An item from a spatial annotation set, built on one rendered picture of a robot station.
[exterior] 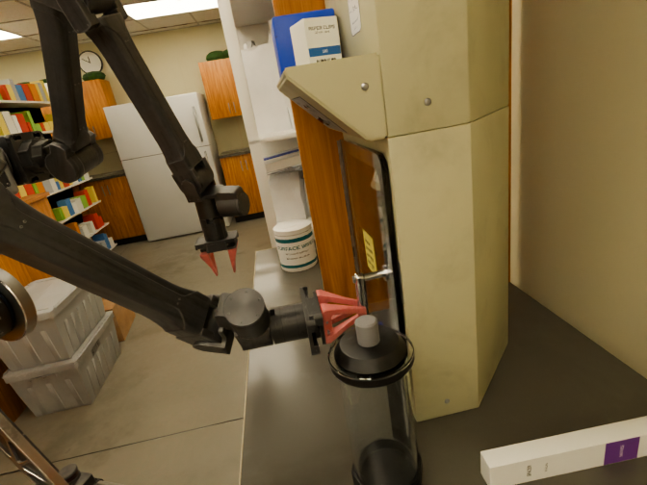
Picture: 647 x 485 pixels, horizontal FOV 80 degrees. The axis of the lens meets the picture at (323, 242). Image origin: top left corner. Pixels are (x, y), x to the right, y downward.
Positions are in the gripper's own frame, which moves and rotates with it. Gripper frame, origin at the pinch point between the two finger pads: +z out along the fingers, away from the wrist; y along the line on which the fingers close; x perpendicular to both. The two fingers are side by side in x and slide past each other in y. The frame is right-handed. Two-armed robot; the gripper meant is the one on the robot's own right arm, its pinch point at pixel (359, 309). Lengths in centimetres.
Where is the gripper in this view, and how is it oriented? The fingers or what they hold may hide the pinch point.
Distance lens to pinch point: 64.8
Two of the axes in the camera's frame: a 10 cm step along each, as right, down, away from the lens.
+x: 1.2, 8.8, 4.6
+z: 9.8, -1.8, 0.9
